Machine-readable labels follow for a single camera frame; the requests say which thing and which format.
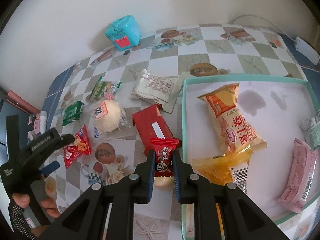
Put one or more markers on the small pink packet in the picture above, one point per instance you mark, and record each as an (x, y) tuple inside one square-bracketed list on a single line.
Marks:
[(37, 125)]

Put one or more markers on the pink snack packet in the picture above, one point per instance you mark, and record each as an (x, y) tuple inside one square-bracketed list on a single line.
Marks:
[(297, 177)]

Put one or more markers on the teal rimmed white tray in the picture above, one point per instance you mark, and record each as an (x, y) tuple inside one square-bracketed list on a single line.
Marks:
[(272, 120)]

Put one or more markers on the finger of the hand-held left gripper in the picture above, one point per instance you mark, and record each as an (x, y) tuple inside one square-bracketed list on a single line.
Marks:
[(67, 138), (51, 167)]

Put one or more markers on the round bun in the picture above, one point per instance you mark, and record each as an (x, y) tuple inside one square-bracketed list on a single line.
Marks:
[(110, 116)]

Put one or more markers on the dark blue cabinet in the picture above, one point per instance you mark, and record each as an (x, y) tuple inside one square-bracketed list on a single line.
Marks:
[(3, 130)]

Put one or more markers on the dark green snack packet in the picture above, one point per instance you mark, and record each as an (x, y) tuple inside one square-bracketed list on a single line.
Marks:
[(73, 113)]

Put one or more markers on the person's left hand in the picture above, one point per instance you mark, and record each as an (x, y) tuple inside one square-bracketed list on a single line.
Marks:
[(18, 217)]

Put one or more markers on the teal toy box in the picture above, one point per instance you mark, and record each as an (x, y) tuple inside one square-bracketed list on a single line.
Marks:
[(122, 30)]

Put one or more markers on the green white snack packet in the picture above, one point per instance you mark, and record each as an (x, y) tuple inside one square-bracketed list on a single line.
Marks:
[(312, 130)]

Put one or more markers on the white power adapter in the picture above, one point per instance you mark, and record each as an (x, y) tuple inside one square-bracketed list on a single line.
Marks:
[(306, 50)]

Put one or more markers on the white printed snack wrapper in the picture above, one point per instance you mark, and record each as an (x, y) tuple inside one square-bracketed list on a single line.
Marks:
[(155, 88)]

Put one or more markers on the yellow translucent snack packet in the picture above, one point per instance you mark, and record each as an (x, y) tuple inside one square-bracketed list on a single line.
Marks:
[(215, 166)]

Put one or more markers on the cream jelly cup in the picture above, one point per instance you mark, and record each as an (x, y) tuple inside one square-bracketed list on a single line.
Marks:
[(163, 182)]

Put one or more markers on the red snack packet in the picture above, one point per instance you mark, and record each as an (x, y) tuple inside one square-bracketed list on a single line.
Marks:
[(77, 148)]

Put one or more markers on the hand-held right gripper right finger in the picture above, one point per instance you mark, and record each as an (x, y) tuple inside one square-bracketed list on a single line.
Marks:
[(177, 177)]

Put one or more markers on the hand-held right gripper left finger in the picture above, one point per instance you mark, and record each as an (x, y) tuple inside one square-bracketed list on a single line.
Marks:
[(150, 177)]

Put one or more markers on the small red candy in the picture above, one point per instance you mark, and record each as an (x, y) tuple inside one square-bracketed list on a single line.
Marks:
[(163, 155)]

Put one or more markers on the orange cake roll packet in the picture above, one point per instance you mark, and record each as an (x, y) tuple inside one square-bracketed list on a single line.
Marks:
[(232, 125)]

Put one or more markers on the red snack box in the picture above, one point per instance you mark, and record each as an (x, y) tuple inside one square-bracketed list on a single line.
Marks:
[(150, 125)]

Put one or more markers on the green striped biscuit packet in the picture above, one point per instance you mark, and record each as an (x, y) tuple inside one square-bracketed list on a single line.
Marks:
[(101, 88)]

